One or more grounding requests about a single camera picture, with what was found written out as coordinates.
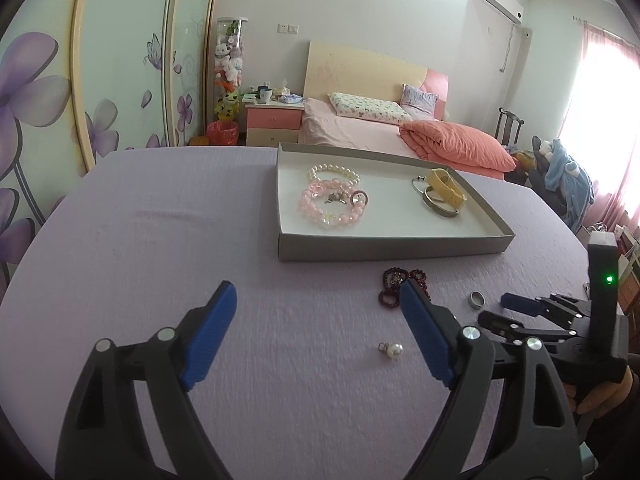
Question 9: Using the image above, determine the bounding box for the pink bed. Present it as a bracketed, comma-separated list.
[298, 98, 506, 181]

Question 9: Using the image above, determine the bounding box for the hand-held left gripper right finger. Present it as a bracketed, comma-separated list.
[399, 280, 585, 480]

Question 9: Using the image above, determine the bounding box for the white floral pillow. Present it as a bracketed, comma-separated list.
[327, 92, 412, 126]

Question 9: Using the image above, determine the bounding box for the floral sliding wardrobe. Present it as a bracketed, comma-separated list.
[0, 0, 221, 281]

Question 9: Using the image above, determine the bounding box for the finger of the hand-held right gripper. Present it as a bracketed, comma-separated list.
[477, 311, 581, 348]
[501, 292, 591, 328]

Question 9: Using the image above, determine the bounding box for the clear plush toy tube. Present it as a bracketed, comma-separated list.
[214, 16, 249, 121]

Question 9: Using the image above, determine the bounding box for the white air conditioner pipe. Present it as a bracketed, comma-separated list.
[500, 22, 517, 73]

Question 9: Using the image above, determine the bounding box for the silver cuff bangle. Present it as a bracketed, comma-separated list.
[422, 186, 461, 218]

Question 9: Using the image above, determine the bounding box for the purple tablecloth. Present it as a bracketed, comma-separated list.
[0, 146, 596, 480]

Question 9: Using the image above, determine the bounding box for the dark wooden chair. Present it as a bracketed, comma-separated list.
[496, 107, 524, 146]

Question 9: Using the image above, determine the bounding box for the yellow wrist band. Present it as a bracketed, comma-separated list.
[424, 169, 469, 211]

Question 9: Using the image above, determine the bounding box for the pink and white nightstand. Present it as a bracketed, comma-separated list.
[244, 99, 304, 148]

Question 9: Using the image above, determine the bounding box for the orange quilt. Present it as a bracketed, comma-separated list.
[398, 120, 517, 177]

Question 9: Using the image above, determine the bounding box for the white pearl bracelet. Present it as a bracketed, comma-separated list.
[308, 163, 361, 188]

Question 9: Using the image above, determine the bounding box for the yellow plush toy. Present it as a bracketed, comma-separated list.
[215, 91, 240, 122]

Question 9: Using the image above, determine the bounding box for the blue plush robe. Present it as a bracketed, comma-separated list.
[537, 137, 596, 228]

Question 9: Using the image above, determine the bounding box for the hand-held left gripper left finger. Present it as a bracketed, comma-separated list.
[54, 280, 238, 480]

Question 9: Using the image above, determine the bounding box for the black office chair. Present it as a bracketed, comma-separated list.
[527, 135, 556, 196]

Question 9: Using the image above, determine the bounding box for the pink curtain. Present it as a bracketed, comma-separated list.
[557, 20, 640, 241]

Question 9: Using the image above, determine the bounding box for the person's right hand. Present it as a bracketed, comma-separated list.
[572, 364, 640, 418]

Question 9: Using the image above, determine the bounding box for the grey shallow cardboard tray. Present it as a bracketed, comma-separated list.
[276, 142, 516, 263]

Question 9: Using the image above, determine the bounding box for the red trash bin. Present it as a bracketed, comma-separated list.
[206, 121, 240, 147]

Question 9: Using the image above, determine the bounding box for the lilac printed pillow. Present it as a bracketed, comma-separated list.
[400, 84, 441, 118]

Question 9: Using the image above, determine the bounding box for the pink bead bracelet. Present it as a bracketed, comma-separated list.
[299, 182, 370, 230]

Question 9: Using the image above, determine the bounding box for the dark red bead bracelet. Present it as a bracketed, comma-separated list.
[378, 267, 431, 309]

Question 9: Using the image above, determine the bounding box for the person's right forearm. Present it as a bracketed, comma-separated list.
[579, 407, 640, 468]

